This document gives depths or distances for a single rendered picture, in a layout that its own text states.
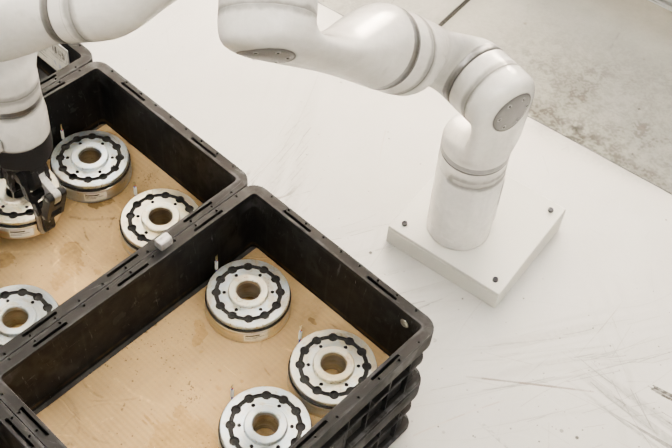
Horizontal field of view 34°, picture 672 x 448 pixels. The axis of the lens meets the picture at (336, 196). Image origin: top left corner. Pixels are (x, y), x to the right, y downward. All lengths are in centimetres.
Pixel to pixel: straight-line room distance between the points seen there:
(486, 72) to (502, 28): 175
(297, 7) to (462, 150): 46
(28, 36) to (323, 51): 30
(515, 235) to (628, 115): 137
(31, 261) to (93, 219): 10
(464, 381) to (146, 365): 43
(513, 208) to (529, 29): 151
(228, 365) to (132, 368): 11
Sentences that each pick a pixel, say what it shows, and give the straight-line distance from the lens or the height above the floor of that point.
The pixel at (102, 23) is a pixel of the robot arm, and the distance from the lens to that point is 109.
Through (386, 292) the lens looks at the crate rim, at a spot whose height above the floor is 92.
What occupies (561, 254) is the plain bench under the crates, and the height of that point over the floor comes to 70.
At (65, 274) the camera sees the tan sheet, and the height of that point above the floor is 83.
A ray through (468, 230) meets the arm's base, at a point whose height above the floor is 79.
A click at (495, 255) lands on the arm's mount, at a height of 74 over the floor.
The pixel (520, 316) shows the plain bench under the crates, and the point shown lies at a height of 70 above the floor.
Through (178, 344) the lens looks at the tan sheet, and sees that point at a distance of 133.
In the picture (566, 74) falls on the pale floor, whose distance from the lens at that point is 298.
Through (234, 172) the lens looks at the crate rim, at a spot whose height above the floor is 93.
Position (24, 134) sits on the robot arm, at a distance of 127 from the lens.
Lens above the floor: 195
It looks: 49 degrees down
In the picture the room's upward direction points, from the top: 6 degrees clockwise
